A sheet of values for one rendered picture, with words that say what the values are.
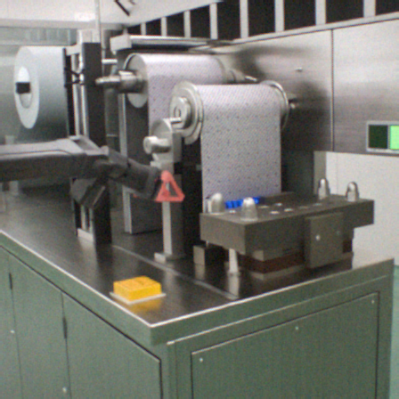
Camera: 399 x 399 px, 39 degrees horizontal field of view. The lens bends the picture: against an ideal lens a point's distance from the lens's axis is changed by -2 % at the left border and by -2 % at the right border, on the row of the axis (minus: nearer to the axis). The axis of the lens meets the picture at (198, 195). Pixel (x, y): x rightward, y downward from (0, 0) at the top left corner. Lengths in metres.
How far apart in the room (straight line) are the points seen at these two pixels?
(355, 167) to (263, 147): 3.11
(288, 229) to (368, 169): 3.22
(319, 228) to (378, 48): 0.42
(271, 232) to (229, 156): 0.25
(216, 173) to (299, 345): 0.43
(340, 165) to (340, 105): 3.18
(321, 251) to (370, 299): 0.18
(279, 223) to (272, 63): 0.55
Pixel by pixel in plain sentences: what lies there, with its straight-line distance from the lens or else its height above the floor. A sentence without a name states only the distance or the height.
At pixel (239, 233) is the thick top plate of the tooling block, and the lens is 1.16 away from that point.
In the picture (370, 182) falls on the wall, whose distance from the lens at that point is 4.41.
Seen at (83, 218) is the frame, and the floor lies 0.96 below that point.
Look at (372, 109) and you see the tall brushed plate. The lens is 1.36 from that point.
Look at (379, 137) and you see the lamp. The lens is 1.34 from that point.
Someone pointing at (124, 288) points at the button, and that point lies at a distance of 1.13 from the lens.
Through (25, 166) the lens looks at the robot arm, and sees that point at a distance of 1.01.
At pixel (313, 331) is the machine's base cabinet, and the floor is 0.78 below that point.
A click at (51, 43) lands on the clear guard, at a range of 2.25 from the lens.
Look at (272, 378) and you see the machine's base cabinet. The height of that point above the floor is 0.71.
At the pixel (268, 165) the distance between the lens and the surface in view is 1.43.
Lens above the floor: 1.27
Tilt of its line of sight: 9 degrees down
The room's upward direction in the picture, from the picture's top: 2 degrees counter-clockwise
